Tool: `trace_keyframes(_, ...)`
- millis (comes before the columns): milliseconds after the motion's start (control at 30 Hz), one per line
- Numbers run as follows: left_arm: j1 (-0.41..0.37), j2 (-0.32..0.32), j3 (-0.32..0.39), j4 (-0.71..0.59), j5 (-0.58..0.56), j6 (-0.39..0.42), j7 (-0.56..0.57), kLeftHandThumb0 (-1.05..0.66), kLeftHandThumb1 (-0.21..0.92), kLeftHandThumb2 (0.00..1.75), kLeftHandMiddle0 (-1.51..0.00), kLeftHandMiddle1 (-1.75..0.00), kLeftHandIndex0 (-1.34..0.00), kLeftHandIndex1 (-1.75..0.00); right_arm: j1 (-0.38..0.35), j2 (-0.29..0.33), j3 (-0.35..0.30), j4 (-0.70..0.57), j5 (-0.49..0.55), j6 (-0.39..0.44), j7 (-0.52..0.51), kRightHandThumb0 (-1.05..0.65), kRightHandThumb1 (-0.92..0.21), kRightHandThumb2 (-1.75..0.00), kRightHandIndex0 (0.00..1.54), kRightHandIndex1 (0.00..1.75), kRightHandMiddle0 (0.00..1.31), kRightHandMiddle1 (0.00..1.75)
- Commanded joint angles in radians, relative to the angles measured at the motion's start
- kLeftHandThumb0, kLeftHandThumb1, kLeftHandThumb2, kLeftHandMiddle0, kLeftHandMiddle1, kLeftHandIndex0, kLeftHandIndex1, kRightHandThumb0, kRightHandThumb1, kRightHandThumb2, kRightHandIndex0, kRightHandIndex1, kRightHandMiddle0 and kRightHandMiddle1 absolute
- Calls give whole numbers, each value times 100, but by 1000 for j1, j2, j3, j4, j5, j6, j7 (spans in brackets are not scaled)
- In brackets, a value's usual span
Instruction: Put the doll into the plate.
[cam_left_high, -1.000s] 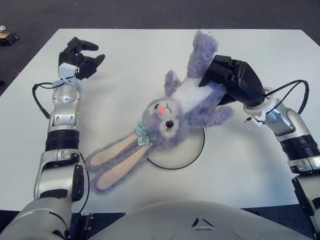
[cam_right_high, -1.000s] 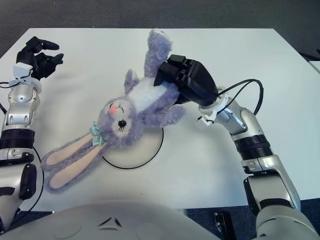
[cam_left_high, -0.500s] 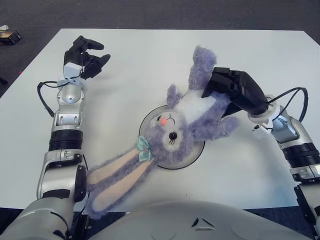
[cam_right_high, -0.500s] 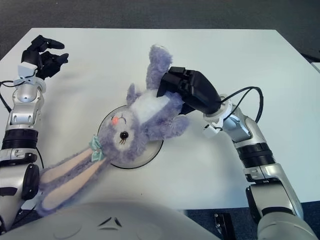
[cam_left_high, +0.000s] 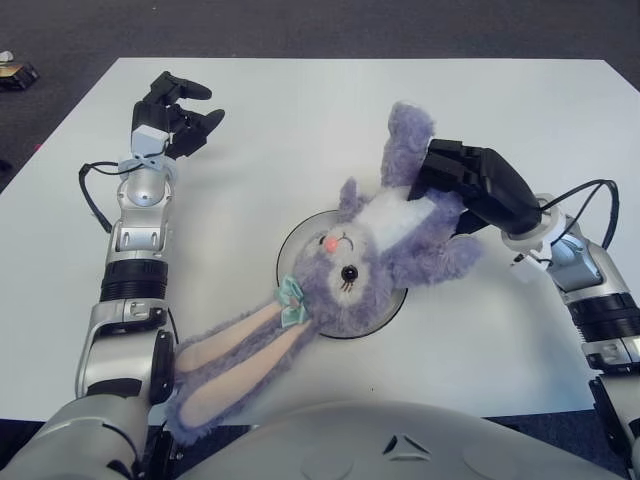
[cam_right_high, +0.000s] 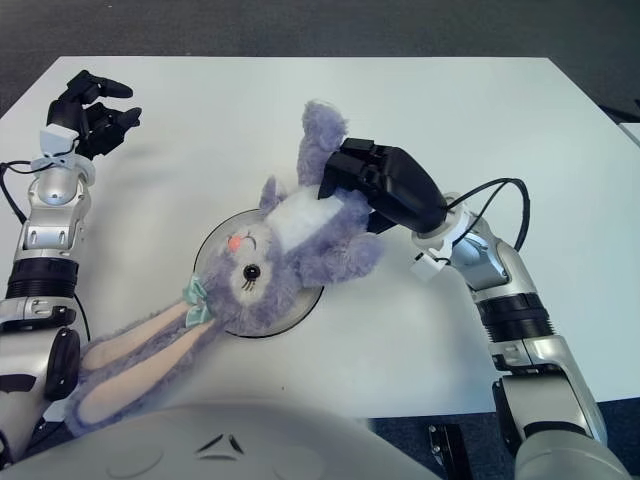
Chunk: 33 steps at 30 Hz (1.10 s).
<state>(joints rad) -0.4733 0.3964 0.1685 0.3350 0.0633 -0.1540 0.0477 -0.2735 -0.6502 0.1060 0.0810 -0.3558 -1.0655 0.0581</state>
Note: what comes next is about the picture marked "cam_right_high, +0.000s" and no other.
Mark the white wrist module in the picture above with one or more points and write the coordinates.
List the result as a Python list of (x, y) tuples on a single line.
[(57, 142), (425, 265)]

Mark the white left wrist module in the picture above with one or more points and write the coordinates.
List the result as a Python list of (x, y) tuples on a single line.
[(57, 142)]

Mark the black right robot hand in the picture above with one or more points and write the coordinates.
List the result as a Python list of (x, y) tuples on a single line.
[(400, 185)]

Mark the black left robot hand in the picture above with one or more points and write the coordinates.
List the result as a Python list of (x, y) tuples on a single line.
[(65, 112)]

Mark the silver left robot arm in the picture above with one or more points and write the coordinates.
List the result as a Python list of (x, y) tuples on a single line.
[(45, 240)]

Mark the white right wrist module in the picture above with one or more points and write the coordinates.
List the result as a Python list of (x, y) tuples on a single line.
[(425, 265)]

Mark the purple plush bunny doll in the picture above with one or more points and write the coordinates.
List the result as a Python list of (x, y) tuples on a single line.
[(280, 250)]

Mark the black metal bracket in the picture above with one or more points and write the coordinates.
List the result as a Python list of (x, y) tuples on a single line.
[(445, 445)]

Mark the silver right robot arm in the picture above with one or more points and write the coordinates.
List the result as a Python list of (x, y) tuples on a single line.
[(515, 300)]

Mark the black chair base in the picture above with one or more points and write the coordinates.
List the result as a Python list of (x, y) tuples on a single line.
[(631, 112)]

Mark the white plate with black rim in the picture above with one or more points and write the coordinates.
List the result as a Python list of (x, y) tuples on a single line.
[(305, 310)]

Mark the grey robot torso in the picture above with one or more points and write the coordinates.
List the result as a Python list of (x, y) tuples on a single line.
[(225, 440)]

